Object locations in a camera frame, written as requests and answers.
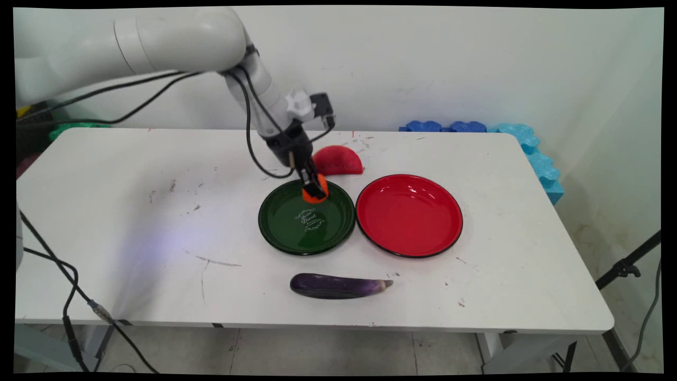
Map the black basket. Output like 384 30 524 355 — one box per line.
15 103 53 159

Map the grey table foot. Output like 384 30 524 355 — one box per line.
15 324 85 371

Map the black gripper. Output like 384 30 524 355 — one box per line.
263 123 327 197

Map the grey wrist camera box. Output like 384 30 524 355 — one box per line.
286 89 337 130

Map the black cable with grey plug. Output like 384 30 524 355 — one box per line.
19 209 159 374

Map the light blue foam mat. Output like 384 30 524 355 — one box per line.
489 123 565 206

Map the purple eggplant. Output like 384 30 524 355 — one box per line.
290 273 395 300

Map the white table leg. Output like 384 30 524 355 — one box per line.
82 324 114 360
475 332 504 366

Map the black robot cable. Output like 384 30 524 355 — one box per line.
16 66 286 133
16 66 297 179

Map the orange carrot piece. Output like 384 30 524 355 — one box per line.
302 175 330 204

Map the dark green plate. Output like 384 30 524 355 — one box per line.
258 179 356 256

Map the red plate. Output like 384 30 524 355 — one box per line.
355 174 464 259

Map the green foam mat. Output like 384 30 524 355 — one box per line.
49 122 111 142

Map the black cable with thick plug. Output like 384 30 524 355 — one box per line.
24 248 90 373

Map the red watermelon slice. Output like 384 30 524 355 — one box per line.
312 145 365 176

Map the grey hanging cable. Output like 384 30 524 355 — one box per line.
621 259 662 371

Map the black tripod stand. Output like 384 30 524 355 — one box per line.
553 230 662 374

